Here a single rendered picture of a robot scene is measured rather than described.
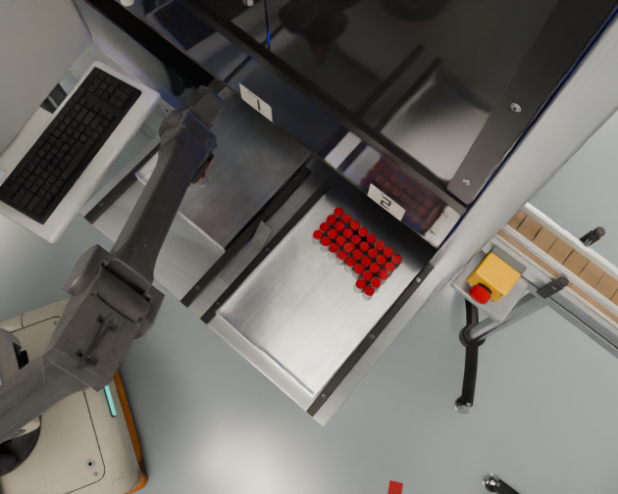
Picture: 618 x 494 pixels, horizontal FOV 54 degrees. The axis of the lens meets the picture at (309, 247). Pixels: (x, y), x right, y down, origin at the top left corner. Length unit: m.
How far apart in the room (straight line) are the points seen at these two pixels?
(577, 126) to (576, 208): 1.78
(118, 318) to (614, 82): 0.58
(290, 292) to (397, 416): 0.98
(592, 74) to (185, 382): 1.76
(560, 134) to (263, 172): 0.77
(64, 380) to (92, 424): 1.21
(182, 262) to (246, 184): 0.22
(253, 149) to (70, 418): 1.00
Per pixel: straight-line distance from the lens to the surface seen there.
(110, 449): 1.93
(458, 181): 0.97
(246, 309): 1.27
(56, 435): 1.98
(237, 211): 1.34
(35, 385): 0.77
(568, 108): 0.72
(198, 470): 2.16
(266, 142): 1.40
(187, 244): 1.33
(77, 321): 0.72
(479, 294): 1.19
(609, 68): 0.66
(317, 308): 1.27
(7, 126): 1.59
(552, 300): 1.38
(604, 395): 2.37
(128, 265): 0.78
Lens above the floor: 2.13
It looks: 73 degrees down
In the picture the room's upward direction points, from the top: 3 degrees clockwise
